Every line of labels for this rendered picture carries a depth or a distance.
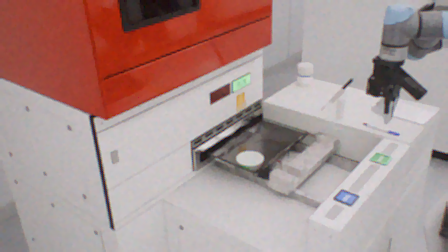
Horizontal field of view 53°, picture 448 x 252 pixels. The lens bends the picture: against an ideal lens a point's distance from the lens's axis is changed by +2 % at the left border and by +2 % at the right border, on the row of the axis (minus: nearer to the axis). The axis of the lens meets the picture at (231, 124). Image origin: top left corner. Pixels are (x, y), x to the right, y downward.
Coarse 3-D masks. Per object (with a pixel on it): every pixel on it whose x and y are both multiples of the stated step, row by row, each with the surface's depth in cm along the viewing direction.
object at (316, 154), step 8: (312, 144) 172; (320, 144) 172; (304, 152) 167; (312, 152) 167; (320, 152) 167; (328, 152) 167; (296, 160) 162; (304, 160) 162; (312, 160) 162; (320, 160) 162; (312, 168) 158; (296, 176) 153; (304, 176) 155; (272, 184) 150; (280, 184) 149; (296, 184) 151; (288, 192) 148
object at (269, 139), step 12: (252, 120) 187; (264, 120) 186; (240, 132) 178; (252, 132) 178; (264, 132) 178; (276, 132) 177; (288, 132) 177; (300, 132) 177; (216, 144) 170; (228, 144) 170; (240, 144) 169; (252, 144) 169; (264, 144) 169; (276, 144) 169; (288, 144) 168; (216, 156) 162; (228, 156) 162; (264, 156) 161; (252, 168) 155
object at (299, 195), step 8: (224, 168) 168; (232, 168) 165; (248, 176) 162; (256, 176) 159; (264, 176) 159; (264, 184) 158; (280, 192) 155; (296, 192) 150; (304, 192) 150; (304, 200) 149; (312, 200) 147; (320, 200) 146
